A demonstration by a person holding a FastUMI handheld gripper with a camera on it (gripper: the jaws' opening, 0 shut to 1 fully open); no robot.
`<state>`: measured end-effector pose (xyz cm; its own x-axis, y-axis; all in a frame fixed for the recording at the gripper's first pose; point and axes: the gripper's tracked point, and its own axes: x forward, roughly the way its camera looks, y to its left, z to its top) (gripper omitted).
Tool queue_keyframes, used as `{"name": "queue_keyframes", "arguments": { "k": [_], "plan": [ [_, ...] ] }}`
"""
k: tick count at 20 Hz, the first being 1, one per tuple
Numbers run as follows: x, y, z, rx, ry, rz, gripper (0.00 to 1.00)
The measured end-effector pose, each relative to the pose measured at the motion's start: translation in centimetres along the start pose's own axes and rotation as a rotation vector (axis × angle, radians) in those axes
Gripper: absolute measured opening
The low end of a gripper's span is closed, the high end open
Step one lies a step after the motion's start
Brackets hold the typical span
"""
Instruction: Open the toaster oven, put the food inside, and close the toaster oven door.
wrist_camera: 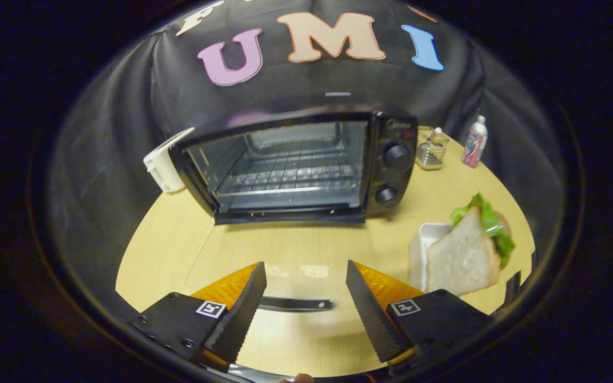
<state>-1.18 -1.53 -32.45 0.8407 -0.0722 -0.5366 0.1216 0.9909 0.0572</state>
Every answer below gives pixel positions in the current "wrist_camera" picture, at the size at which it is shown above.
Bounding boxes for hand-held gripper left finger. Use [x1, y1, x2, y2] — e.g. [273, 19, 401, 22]
[128, 261, 268, 373]

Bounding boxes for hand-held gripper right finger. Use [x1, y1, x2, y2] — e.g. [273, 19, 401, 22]
[346, 260, 493, 376]

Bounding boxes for lettuce sandwich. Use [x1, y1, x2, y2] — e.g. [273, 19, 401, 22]
[426, 193, 516, 296]

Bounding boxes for black toaster oven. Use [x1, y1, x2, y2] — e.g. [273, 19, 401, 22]
[168, 109, 419, 314]

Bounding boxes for white pop-up toaster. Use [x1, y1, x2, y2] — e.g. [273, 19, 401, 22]
[143, 127, 196, 193]

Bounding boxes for white rectangular dish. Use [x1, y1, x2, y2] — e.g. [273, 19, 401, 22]
[409, 222, 453, 292]

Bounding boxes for clear glass holder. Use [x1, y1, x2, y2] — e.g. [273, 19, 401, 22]
[416, 127, 450, 171]

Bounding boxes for white pink spray bottle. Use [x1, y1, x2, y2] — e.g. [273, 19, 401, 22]
[462, 115, 488, 169]

